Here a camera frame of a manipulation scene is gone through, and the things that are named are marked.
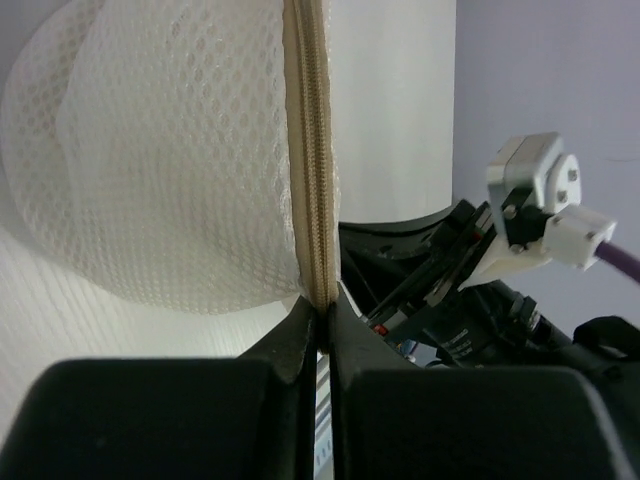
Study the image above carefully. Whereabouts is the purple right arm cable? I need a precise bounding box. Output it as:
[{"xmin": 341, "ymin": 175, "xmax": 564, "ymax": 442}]
[{"xmin": 597, "ymin": 239, "xmax": 640, "ymax": 289}]

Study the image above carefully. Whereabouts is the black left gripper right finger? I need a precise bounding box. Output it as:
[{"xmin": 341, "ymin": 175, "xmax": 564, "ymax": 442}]
[{"xmin": 328, "ymin": 295, "xmax": 635, "ymax": 479}]

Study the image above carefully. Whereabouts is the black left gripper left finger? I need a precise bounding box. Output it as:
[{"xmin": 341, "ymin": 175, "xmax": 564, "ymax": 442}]
[{"xmin": 1, "ymin": 299, "xmax": 316, "ymax": 479}]

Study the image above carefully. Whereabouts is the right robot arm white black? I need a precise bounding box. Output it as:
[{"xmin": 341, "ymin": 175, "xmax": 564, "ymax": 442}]
[{"xmin": 339, "ymin": 200, "xmax": 639, "ymax": 382}]

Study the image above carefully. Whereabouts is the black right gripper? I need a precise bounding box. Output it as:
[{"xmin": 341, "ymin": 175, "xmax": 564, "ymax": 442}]
[{"xmin": 339, "ymin": 200, "xmax": 572, "ymax": 368}]

